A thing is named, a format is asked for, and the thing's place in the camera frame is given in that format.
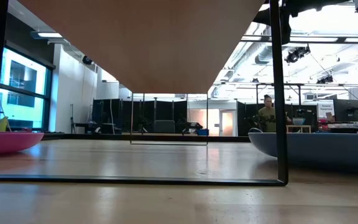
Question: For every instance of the wooden shelf with black frame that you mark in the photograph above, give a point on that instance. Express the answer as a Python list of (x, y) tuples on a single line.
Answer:
[(151, 46)]

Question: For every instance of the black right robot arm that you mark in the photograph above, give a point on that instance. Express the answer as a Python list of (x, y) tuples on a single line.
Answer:
[(322, 6)]

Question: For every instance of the ceiling light panel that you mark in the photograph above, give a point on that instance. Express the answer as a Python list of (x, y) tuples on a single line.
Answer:
[(50, 35)]

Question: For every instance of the blue plate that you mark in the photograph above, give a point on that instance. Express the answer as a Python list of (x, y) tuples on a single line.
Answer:
[(322, 149)]

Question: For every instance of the blue storage bin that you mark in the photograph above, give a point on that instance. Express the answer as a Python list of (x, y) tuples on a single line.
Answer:
[(203, 132)]

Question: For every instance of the black computer monitor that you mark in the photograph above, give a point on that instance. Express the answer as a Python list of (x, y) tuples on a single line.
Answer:
[(346, 110)]

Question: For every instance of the black background robot arm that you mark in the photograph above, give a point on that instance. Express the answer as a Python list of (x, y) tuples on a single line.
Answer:
[(193, 126)]

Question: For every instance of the white printed sign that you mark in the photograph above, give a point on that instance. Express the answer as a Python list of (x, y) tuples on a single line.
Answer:
[(325, 109)]

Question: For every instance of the large window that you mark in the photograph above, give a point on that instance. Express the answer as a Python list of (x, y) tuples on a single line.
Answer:
[(26, 93)]

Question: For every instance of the grey chair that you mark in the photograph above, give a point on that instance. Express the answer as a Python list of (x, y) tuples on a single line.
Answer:
[(164, 127)]

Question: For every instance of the dark blue round object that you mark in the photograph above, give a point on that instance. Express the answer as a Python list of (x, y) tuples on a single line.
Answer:
[(255, 130)]

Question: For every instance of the cluttered work desk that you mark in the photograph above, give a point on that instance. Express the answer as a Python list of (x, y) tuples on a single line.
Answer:
[(346, 127)]

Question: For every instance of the black ceiling spotlight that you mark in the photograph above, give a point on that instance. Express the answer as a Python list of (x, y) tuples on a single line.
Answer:
[(297, 54), (325, 79)]

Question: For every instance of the black room divider panels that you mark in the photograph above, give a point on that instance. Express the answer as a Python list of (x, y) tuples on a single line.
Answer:
[(247, 112), (110, 112)]

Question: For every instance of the black aluminium rig frame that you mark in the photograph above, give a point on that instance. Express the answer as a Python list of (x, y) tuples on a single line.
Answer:
[(89, 137)]

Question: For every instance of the small wooden table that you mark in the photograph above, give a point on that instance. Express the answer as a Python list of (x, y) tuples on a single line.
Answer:
[(298, 126)]

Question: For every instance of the person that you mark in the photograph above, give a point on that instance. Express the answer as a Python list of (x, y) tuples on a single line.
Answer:
[(267, 119)]

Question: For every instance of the black tripod stand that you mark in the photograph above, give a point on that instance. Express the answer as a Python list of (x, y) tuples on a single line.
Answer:
[(72, 121)]

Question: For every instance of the yellow object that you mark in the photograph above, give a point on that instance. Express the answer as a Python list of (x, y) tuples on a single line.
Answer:
[(3, 124)]

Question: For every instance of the magenta pink plate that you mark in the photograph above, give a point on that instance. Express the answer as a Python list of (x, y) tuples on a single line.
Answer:
[(14, 143)]

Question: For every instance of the pale bowl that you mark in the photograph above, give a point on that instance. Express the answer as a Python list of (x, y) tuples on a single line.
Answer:
[(298, 121)]

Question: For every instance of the lit doorway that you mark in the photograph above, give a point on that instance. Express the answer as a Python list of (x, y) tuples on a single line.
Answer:
[(227, 123)]

